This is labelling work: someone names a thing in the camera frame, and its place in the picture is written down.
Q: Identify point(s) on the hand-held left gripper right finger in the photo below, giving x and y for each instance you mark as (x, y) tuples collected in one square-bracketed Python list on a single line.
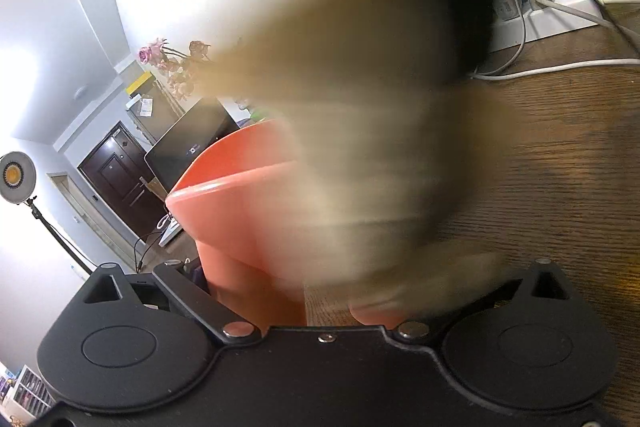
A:
[(564, 289)]

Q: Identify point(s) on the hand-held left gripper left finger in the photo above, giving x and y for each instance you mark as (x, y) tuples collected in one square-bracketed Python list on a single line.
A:
[(200, 303)]

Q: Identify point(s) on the beige cleaning cloth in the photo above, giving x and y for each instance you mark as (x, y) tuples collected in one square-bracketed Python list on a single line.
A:
[(360, 107)]

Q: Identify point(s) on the white power strip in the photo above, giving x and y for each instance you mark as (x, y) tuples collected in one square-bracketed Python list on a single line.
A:
[(560, 14)]

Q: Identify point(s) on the dark brown door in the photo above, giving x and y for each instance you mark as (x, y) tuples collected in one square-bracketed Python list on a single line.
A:
[(122, 182)]

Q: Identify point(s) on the black light stand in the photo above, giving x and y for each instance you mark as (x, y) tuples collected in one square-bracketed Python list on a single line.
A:
[(55, 237)]

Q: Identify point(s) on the black monitor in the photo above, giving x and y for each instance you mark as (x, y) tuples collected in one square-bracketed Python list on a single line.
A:
[(187, 142)]

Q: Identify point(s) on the white storage shelf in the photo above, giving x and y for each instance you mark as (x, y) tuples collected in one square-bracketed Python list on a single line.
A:
[(27, 394)]

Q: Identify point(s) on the grey cabinet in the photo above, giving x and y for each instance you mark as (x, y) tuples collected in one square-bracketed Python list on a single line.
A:
[(155, 112)]

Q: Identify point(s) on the round studio light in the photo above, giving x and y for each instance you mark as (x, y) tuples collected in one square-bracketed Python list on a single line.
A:
[(14, 174)]

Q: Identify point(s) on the yellow and black box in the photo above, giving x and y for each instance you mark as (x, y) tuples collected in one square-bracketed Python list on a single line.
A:
[(140, 83)]

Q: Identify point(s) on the pink artificial flowers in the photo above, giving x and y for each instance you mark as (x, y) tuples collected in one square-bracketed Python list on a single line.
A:
[(172, 67)]

